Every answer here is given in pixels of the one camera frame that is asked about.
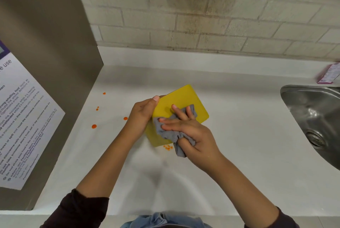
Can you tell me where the person's right hand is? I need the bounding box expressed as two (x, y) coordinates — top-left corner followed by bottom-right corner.
(158, 104), (221, 171)

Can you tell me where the person's left hand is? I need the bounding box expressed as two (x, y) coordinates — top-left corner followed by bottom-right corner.
(125, 95), (166, 141)

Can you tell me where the grey cleaning cloth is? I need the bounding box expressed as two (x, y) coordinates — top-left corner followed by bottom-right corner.
(152, 104), (198, 158)

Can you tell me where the yellow box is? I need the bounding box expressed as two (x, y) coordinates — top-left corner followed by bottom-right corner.
(144, 84), (210, 148)

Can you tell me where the person's left forearm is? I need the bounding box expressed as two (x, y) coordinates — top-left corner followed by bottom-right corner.
(40, 129), (144, 228)

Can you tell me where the person's right forearm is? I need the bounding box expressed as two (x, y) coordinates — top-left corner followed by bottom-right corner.
(207, 153), (301, 228)

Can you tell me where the white and purple safety poster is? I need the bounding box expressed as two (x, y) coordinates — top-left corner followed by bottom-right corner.
(0, 40), (66, 191)

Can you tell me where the steel sink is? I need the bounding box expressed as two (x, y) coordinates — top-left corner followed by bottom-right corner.
(280, 85), (340, 171)

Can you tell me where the brown cabinet side panel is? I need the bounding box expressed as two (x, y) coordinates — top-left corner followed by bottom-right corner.
(0, 0), (104, 211)

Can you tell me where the pink sachet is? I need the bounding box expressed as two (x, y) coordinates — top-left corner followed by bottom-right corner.
(316, 62), (340, 84)

